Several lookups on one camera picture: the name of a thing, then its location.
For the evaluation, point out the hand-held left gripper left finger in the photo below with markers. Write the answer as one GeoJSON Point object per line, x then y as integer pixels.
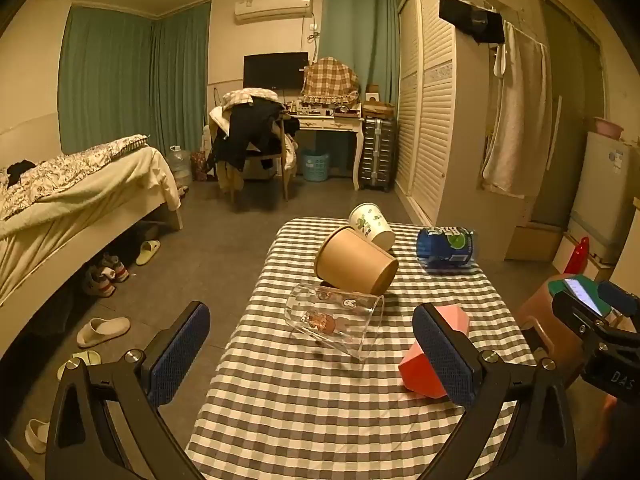
{"type": "Point", "coordinates": [180, 355]}

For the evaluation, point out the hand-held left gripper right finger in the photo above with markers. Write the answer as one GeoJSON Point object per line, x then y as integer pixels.
{"type": "Point", "coordinates": [442, 355]}

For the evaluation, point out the clear printed glass cup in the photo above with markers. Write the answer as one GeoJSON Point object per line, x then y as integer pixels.
{"type": "Point", "coordinates": [330, 320]}

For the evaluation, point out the person's right forearm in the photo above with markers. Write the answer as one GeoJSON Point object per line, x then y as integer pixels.
{"type": "Point", "coordinates": [620, 445]}

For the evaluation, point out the brown paper cup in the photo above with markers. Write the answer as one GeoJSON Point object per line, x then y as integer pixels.
{"type": "Point", "coordinates": [355, 260]}

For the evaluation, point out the white green-print paper cup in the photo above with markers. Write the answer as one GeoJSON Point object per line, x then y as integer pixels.
{"type": "Point", "coordinates": [372, 222]}

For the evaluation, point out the pink red box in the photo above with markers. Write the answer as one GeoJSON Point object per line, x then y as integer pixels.
{"type": "Point", "coordinates": [419, 372]}

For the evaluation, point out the brown stool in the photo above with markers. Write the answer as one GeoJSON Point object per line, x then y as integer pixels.
{"type": "Point", "coordinates": [545, 310]}

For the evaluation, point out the pale slipper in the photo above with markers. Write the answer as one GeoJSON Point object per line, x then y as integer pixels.
{"type": "Point", "coordinates": [148, 251]}
{"type": "Point", "coordinates": [37, 435]}
{"type": "Point", "coordinates": [75, 362]}
{"type": "Point", "coordinates": [102, 331]}

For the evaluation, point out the red bottle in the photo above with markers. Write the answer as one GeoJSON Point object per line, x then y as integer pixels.
{"type": "Point", "coordinates": [578, 257]}

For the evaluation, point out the sneaker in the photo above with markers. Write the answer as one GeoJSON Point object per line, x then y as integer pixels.
{"type": "Point", "coordinates": [97, 286]}
{"type": "Point", "coordinates": [114, 267]}

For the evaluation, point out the grey checked tablecloth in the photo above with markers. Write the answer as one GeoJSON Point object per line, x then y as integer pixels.
{"type": "Point", "coordinates": [300, 410]}

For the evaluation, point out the small white fridge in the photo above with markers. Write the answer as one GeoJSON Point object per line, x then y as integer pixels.
{"type": "Point", "coordinates": [605, 190]}

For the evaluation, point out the bed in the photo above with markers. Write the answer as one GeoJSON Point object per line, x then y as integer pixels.
{"type": "Point", "coordinates": [75, 225]}

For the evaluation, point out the red bag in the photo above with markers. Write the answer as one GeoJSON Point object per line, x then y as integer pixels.
{"type": "Point", "coordinates": [199, 166]}

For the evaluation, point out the large water jug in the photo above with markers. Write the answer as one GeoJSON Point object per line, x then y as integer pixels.
{"type": "Point", "coordinates": [179, 165]}

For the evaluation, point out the dark ribbed suitcase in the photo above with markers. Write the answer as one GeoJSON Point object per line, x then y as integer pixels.
{"type": "Point", "coordinates": [377, 152]}

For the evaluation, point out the patterned quilt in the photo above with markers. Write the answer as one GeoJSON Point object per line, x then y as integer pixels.
{"type": "Point", "coordinates": [65, 170]}

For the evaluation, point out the wooden chair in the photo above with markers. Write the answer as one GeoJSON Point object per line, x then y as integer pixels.
{"type": "Point", "coordinates": [285, 160]}

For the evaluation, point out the pink basin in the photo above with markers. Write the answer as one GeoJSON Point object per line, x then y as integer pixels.
{"type": "Point", "coordinates": [609, 127]}

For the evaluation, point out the blue laundry basket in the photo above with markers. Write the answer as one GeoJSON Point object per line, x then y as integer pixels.
{"type": "Point", "coordinates": [315, 167]}

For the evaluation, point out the chair piled with clothes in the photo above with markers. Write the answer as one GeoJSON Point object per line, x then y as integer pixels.
{"type": "Point", "coordinates": [250, 125]}

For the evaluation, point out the white louvred wardrobe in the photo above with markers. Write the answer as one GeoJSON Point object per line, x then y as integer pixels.
{"type": "Point", "coordinates": [430, 110]}

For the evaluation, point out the black cloth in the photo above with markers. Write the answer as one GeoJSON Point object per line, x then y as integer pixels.
{"type": "Point", "coordinates": [20, 167]}

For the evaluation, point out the cardboard box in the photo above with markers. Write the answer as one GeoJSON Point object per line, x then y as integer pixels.
{"type": "Point", "coordinates": [378, 109]}

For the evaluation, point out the white hanging towel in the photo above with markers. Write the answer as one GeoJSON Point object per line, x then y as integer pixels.
{"type": "Point", "coordinates": [517, 110]}

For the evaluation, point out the white desk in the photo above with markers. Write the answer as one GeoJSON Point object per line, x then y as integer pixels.
{"type": "Point", "coordinates": [325, 124]}

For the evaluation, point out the green window curtain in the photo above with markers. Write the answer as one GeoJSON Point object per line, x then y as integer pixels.
{"type": "Point", "coordinates": [110, 75]}

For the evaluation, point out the plaid fabric cover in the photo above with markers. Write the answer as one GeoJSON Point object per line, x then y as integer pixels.
{"type": "Point", "coordinates": [330, 80]}

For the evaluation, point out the black television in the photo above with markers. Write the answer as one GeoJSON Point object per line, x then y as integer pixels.
{"type": "Point", "coordinates": [275, 70]}

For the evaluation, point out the teal curtain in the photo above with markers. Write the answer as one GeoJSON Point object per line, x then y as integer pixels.
{"type": "Point", "coordinates": [357, 30]}

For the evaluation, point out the white air conditioner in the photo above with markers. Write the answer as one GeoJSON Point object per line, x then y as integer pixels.
{"type": "Point", "coordinates": [272, 7]}

